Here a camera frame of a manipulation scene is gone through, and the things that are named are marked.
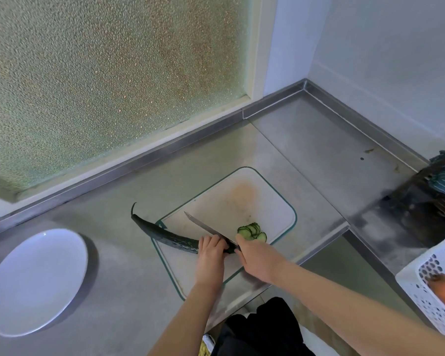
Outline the person's right hand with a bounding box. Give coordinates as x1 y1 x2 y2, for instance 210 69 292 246
235 233 288 285

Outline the person's left hand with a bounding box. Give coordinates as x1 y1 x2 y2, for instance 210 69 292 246
194 234 225 290

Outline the steel kitchen knife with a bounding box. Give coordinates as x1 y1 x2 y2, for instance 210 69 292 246
184 211 242 255

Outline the dark green cucumber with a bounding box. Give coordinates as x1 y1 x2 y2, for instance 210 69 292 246
131 202 239 255

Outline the person's left forearm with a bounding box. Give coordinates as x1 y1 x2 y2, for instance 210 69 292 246
148 281 218 356

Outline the person's right forearm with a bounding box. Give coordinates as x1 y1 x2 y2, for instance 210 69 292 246
274 256 445 356

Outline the pile of cucumber slices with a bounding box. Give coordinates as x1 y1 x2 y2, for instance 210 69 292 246
237 222 268 244

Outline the white green-rimmed cutting board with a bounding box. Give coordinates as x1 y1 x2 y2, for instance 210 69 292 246
151 167 297 302

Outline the person's black clothing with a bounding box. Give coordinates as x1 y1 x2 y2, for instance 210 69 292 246
203 297 316 356

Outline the white round plate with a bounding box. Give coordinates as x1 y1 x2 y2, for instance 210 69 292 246
0 228 89 338

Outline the frosted glass window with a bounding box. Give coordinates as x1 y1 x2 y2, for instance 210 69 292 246
0 0 263 200

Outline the white perforated plastic basket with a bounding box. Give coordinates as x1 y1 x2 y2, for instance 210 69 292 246
395 229 445 344

